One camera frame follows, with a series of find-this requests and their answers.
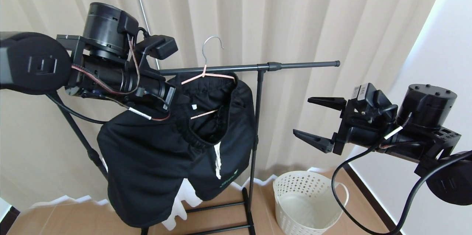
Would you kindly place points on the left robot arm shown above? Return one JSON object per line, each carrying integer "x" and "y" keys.
{"x": 33, "y": 65}

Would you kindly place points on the pink clothes hanger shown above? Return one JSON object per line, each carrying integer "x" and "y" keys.
{"x": 204, "y": 69}

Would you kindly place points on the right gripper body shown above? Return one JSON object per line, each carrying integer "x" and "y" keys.
{"x": 363, "y": 135}

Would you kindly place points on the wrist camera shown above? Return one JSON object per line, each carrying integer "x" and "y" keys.
{"x": 164, "y": 47}
{"x": 372, "y": 98}

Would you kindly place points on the black shorts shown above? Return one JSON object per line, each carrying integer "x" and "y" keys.
{"x": 147, "y": 161}

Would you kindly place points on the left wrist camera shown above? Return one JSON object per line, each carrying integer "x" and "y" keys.
{"x": 164, "y": 47}

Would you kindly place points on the white laundry basket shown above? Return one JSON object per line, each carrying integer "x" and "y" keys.
{"x": 295, "y": 187}

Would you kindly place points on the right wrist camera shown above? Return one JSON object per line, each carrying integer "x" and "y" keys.
{"x": 372, "y": 98}

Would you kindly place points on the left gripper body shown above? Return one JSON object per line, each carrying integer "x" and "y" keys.
{"x": 121, "y": 80}

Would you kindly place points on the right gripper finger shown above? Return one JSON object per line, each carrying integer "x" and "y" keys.
{"x": 330, "y": 103}
{"x": 317, "y": 140}

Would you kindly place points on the black clothes rack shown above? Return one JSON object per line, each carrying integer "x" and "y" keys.
{"x": 295, "y": 65}

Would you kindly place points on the white printed t-shirt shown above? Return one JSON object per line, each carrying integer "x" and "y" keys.
{"x": 180, "y": 201}

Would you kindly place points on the beige curtain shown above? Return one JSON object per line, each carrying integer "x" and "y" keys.
{"x": 295, "y": 13}

